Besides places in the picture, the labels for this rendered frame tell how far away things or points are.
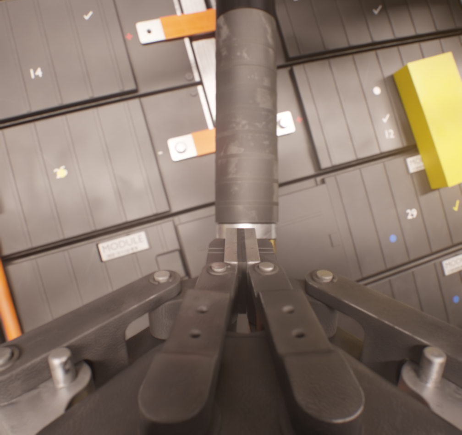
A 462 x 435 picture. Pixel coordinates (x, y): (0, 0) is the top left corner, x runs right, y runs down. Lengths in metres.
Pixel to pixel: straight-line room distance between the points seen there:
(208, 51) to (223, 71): 0.20
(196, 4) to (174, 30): 0.06
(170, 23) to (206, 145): 0.15
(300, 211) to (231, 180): 0.19
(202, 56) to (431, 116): 0.29
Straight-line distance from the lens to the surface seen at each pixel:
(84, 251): 0.39
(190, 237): 0.37
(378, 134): 0.47
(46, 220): 0.40
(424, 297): 0.50
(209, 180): 0.39
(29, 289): 0.42
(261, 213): 0.22
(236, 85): 0.24
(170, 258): 0.36
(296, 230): 0.40
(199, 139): 0.39
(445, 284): 0.52
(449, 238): 0.52
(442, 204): 0.51
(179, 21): 0.45
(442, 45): 0.57
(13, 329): 0.42
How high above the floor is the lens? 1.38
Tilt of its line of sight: 80 degrees down
